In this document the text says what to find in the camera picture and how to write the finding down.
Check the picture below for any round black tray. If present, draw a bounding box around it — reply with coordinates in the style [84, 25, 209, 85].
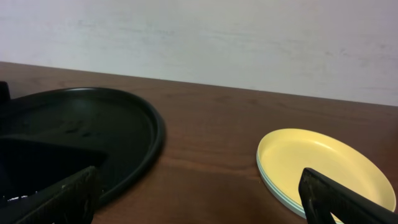
[1, 88, 165, 207]

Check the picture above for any yellow plate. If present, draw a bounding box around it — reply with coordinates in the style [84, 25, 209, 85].
[257, 128, 397, 212]

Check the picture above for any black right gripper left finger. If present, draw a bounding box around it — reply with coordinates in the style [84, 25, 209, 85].
[1, 166, 100, 224]

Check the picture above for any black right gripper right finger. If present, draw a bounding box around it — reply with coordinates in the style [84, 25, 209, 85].
[298, 168, 397, 224]

